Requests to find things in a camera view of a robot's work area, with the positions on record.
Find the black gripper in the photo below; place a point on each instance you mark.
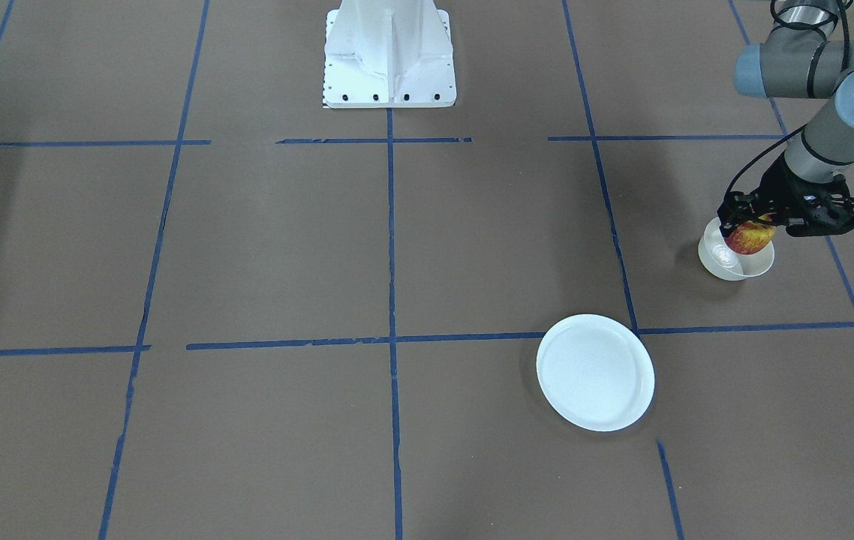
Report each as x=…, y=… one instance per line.
x=778, y=184

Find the red yellow apple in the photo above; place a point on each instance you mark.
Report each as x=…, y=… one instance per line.
x=749, y=238

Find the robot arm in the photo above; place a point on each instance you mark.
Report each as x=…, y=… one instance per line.
x=808, y=54

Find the white bowl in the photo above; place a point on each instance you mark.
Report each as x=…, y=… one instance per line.
x=726, y=264

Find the white round plate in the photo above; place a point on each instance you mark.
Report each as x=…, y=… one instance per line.
x=595, y=373

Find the brown paper table cover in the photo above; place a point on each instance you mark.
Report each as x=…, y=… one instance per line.
x=229, y=313

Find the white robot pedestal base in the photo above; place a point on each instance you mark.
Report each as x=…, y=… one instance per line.
x=388, y=54

